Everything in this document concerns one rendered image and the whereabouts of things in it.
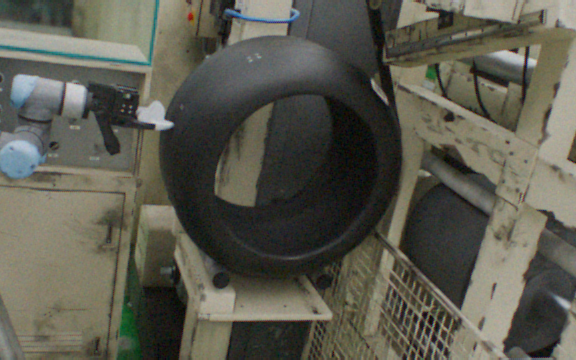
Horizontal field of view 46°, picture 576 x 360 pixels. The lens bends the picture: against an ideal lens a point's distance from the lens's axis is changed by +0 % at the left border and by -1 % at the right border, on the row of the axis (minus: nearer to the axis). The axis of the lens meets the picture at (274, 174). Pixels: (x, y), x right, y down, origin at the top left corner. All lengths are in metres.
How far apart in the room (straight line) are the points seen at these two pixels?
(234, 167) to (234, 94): 0.51
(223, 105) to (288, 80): 0.16
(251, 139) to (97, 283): 0.81
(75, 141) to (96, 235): 0.33
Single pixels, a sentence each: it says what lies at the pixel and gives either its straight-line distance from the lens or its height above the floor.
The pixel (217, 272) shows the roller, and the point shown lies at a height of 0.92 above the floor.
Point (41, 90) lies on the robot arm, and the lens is 1.55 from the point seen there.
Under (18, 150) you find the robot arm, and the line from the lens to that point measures 1.43.
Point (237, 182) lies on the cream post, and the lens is 2.01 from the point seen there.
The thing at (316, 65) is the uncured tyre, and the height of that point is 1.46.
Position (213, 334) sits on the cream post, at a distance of 2.24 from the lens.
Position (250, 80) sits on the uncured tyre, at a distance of 1.52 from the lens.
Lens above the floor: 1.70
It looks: 18 degrees down
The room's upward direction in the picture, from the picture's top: 11 degrees clockwise
